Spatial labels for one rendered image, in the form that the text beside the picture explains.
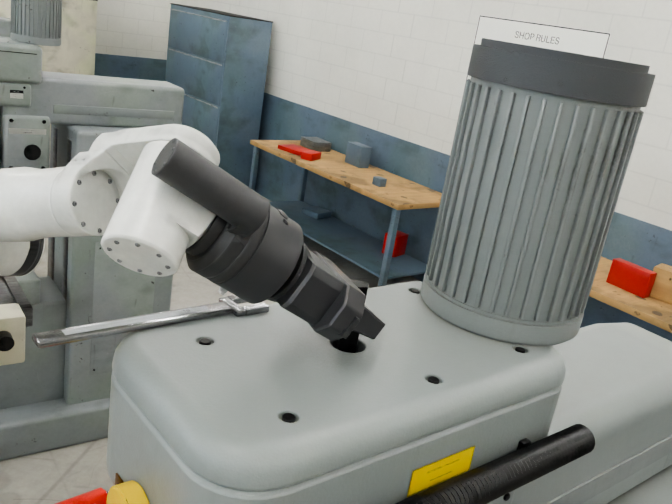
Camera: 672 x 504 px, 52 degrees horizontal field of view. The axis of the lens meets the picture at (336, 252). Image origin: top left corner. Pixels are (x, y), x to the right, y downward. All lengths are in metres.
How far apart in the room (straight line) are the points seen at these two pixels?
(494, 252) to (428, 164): 5.58
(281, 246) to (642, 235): 4.69
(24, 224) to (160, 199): 0.17
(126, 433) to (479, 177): 0.45
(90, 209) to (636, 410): 0.81
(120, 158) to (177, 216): 0.11
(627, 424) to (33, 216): 0.84
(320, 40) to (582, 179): 6.92
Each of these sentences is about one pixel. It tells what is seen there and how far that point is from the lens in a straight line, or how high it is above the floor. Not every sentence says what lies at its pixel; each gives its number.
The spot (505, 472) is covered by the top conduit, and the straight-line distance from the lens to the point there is 0.76.
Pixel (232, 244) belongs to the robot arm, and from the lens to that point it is 0.59.
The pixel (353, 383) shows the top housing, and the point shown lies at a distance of 0.66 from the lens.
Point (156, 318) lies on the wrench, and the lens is 0.72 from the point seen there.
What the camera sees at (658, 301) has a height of 0.88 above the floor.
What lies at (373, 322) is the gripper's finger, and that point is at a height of 1.92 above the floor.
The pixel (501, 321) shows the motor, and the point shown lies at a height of 1.92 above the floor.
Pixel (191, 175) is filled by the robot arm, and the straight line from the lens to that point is 0.55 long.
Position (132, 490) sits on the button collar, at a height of 1.79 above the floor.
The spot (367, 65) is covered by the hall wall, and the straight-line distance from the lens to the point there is 7.02.
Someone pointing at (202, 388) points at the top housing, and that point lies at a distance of 0.62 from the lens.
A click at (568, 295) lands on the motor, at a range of 0.83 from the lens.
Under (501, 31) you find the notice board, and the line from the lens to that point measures 5.96.
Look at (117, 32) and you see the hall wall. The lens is 10.26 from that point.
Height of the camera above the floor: 2.21
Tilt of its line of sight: 19 degrees down
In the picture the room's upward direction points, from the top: 9 degrees clockwise
